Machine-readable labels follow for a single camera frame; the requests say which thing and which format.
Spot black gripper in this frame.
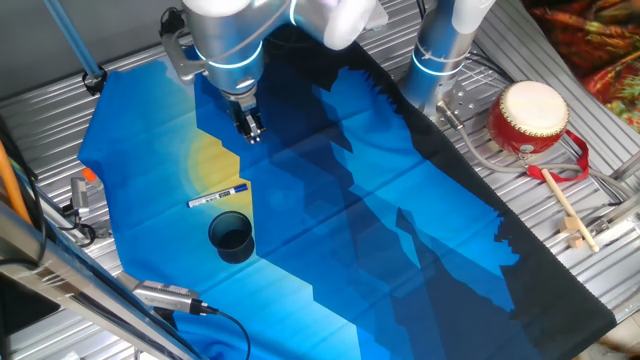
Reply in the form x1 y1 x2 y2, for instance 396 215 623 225
225 92 266 144

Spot white pen with blue cap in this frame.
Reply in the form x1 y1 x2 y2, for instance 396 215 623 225
187 182 250 209

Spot dark blue cup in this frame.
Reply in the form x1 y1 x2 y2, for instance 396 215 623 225
207 210 256 265

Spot blue mountain print cloth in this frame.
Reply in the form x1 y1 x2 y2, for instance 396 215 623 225
77 37 617 360

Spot black pole clamp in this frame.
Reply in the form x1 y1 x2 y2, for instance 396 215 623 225
81 64 109 97

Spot white power strip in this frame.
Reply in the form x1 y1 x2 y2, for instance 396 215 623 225
367 3 390 31

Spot blue pole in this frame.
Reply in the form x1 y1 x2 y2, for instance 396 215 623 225
42 0 104 81

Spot orange pole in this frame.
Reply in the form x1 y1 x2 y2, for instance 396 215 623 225
0 139 34 226

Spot red drum with white skin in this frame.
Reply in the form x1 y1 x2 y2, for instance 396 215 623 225
486 80 571 156

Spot wooden drumstick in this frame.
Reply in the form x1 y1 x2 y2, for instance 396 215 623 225
540 167 601 254

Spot colourful patterned fabric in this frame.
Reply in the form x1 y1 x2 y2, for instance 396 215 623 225
522 0 640 134

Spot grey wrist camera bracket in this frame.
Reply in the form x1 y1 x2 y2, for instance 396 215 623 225
159 29 207 84

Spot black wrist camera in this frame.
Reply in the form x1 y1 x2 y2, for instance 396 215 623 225
158 5 188 39

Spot small grey camera orange button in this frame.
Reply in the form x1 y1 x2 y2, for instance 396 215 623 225
68 167 104 221

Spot silver camera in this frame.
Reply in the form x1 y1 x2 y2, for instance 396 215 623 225
130 279 219 317

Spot black camera cable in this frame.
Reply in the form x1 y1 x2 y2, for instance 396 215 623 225
202 304 252 360

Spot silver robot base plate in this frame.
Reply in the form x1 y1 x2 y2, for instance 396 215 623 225
424 79 482 127

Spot aluminium frame bar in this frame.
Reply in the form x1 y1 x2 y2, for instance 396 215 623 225
587 149 640 239
0 199 201 360

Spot black base cables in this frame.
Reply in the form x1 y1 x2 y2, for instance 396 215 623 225
464 47 514 85

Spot red drum strap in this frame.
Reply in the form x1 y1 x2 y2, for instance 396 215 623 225
526 128 591 183

